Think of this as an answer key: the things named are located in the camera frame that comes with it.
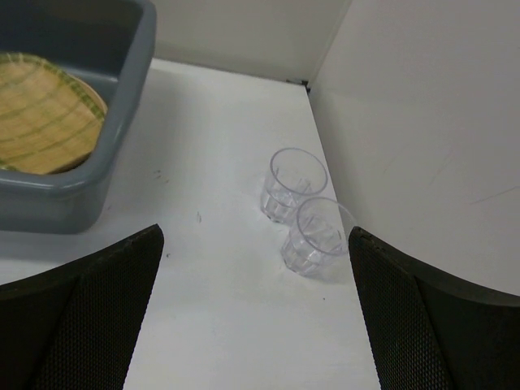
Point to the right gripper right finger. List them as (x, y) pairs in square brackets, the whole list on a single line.
[(429, 329)]

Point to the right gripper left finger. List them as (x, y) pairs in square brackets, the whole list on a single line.
[(76, 326)]

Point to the clear plastic cup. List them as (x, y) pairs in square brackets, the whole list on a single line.
[(318, 236), (293, 176)]

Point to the woven bamboo tray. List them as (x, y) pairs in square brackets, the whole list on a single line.
[(40, 122)]

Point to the grey plastic bin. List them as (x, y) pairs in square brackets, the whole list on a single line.
[(107, 44)]

